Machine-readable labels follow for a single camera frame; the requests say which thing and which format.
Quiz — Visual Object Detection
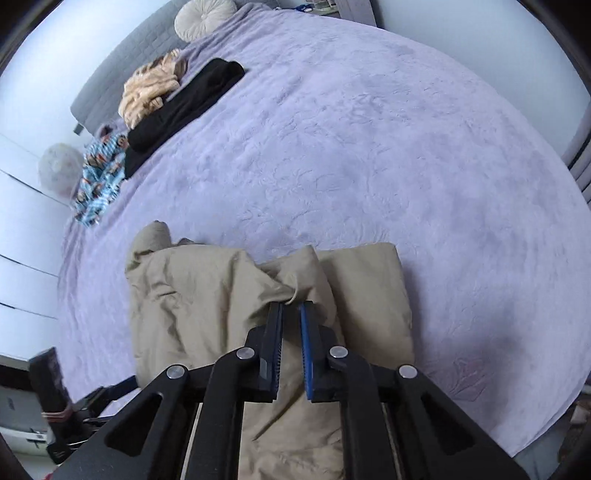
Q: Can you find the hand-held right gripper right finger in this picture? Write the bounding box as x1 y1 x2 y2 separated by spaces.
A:
299 301 529 480

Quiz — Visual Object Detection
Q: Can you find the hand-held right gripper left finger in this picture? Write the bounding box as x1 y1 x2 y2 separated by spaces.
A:
54 301 284 480

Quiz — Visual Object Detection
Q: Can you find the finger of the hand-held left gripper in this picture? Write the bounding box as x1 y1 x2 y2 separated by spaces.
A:
69 375 139 416

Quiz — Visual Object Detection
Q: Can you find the beige puffer jacket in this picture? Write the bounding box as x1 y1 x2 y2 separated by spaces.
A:
124 220 415 480

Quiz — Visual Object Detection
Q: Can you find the white storage box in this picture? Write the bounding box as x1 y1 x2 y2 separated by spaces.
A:
0 382 52 457

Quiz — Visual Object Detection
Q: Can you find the white wardrobe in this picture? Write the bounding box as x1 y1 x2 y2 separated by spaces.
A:
0 131 70 358

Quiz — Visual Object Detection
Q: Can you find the purple fleece blanket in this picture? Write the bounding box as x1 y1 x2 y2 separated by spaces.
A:
55 2 589 457

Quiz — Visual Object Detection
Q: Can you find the blue cartoon print cloth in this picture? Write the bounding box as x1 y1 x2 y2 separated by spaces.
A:
73 124 129 228

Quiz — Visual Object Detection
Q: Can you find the black garment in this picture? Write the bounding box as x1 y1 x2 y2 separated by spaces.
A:
124 58 245 178

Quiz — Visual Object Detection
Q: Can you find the striped beige garment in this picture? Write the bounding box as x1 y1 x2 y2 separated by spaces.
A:
118 48 188 130

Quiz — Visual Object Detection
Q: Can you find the grey padded headboard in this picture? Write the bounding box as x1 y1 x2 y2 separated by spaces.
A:
70 0 195 134

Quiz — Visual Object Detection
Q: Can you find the round cream cushion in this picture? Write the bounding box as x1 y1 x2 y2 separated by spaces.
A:
174 0 238 42

